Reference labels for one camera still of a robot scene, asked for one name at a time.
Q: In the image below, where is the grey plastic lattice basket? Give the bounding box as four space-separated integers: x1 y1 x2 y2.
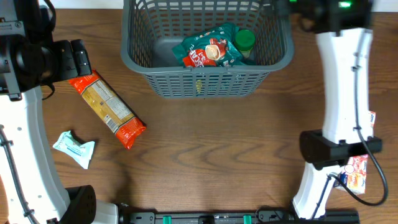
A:
121 0 294 98

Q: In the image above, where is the small teal white sachet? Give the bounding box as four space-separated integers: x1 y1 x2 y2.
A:
53 131 95 169

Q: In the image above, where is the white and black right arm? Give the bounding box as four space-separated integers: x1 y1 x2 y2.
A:
274 0 382 223

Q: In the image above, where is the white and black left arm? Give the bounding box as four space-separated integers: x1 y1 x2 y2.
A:
1 0 121 223

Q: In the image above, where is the green lidded seasoning jar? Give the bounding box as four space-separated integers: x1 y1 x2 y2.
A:
234 29 256 58

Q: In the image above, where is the orange spaghetti packet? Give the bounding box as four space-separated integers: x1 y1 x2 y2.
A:
69 70 146 149

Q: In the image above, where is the green Nescafe coffee bag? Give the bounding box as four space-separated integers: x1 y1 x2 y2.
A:
172 22 247 68

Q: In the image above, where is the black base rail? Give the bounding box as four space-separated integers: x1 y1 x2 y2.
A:
118 208 360 224

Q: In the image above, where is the multicolour tissue pack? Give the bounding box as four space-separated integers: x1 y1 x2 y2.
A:
333 110 377 195

